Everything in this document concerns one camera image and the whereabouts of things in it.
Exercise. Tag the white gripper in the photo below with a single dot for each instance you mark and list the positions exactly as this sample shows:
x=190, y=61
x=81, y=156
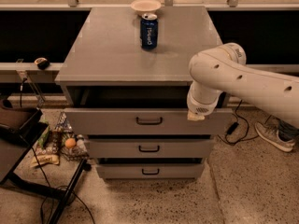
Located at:
x=200, y=107

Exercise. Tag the grey top drawer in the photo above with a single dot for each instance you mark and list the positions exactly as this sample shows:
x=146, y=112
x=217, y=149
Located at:
x=127, y=121

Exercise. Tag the grey drawer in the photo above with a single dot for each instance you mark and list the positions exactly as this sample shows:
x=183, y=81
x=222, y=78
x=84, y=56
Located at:
x=127, y=121
x=168, y=171
x=150, y=148

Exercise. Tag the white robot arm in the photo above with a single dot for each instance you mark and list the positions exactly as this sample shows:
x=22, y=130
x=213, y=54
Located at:
x=223, y=69

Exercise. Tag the grey drawer cabinet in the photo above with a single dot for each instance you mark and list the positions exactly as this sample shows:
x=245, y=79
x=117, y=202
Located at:
x=107, y=68

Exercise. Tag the grey middle drawer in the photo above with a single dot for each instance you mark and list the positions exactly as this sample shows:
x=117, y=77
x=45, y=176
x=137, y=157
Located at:
x=150, y=148

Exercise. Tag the grey bottom drawer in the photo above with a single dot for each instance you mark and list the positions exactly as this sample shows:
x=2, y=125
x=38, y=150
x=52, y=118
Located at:
x=168, y=171

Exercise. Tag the grey sneaker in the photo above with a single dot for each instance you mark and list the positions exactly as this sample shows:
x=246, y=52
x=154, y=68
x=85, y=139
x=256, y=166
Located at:
x=270, y=135

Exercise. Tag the dark trouser leg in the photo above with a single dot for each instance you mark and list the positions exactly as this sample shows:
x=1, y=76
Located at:
x=286, y=132

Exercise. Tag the blue soda can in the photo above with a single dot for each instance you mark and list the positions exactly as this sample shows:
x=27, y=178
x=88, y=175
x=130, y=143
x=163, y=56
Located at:
x=149, y=31

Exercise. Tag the white ceramic bowl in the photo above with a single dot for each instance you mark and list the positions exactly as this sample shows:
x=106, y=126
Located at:
x=141, y=7

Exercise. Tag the orange fruit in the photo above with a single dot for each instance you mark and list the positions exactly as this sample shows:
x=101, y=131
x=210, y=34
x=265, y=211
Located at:
x=70, y=142

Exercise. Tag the snack bag on floor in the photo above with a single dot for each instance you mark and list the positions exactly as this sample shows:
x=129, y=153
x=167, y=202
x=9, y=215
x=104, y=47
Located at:
x=44, y=156

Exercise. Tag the black tape measure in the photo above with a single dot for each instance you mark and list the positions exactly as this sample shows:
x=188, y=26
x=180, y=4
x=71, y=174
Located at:
x=42, y=63

